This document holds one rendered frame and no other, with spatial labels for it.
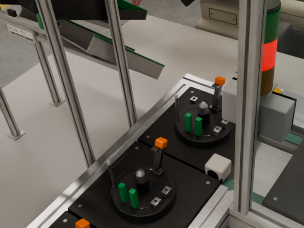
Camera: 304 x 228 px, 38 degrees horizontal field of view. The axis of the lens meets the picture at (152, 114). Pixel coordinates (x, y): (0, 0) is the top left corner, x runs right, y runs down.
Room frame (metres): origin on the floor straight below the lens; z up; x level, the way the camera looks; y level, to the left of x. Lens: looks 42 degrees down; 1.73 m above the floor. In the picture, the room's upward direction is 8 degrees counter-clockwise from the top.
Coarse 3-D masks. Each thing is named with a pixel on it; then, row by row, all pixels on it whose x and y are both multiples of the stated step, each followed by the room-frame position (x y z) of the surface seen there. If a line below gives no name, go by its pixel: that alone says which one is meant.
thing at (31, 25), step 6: (0, 12) 0.85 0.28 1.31; (6, 12) 0.85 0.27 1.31; (6, 18) 0.84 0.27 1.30; (12, 18) 0.83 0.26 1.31; (18, 18) 0.82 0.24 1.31; (24, 18) 0.81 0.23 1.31; (18, 24) 0.82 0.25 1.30; (24, 24) 0.80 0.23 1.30; (30, 24) 0.79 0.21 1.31; (36, 24) 0.78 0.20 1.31; (96, 24) 0.91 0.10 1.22; (102, 24) 0.90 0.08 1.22; (108, 24) 0.89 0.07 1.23; (36, 30) 0.78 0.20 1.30; (42, 30) 0.76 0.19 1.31
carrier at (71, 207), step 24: (120, 168) 0.68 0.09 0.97; (144, 168) 0.65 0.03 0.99; (168, 168) 0.66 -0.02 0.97; (192, 168) 0.65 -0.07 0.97; (96, 192) 0.62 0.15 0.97; (120, 192) 0.57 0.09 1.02; (144, 192) 0.58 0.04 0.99; (168, 192) 0.57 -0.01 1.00; (192, 192) 0.58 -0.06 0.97; (96, 216) 0.56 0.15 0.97; (120, 216) 0.55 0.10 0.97; (144, 216) 0.53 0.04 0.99; (168, 216) 0.53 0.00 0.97; (192, 216) 0.52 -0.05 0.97
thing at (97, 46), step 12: (60, 24) 0.97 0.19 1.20; (72, 24) 0.98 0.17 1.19; (72, 36) 0.98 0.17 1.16; (84, 36) 1.00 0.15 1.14; (96, 36) 0.87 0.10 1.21; (84, 48) 0.87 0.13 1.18; (96, 48) 0.87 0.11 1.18; (108, 48) 0.89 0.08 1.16; (132, 48) 1.09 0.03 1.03; (108, 60) 0.88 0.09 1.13; (132, 60) 0.93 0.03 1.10; (144, 60) 0.95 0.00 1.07; (144, 72) 0.95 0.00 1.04; (156, 72) 0.97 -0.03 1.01
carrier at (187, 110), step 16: (176, 96) 0.79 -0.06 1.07; (192, 96) 0.90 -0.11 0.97; (208, 96) 0.89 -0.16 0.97; (176, 112) 0.79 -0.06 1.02; (192, 112) 0.82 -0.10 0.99; (208, 112) 0.77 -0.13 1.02; (160, 128) 0.80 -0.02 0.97; (176, 128) 0.77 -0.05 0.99; (192, 128) 0.76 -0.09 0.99; (208, 128) 0.75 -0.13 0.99; (224, 128) 0.74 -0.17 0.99; (144, 144) 0.76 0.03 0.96; (176, 144) 0.73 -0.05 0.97; (192, 144) 0.72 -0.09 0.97; (208, 144) 0.71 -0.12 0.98; (224, 144) 0.71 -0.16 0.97; (192, 160) 0.68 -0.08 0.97; (208, 160) 0.67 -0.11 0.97; (224, 160) 0.64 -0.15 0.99; (224, 176) 0.62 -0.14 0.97
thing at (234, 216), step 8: (232, 176) 0.66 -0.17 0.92; (224, 184) 0.61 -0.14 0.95; (232, 184) 0.61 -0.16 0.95; (232, 208) 0.54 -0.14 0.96; (232, 216) 0.54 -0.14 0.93; (240, 216) 0.52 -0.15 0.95; (248, 216) 0.51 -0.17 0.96; (256, 216) 0.51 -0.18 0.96; (232, 224) 0.53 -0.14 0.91; (240, 224) 0.52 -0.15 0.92; (248, 224) 0.51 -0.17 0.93; (256, 224) 0.50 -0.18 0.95; (264, 224) 0.49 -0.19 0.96; (272, 224) 0.49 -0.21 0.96
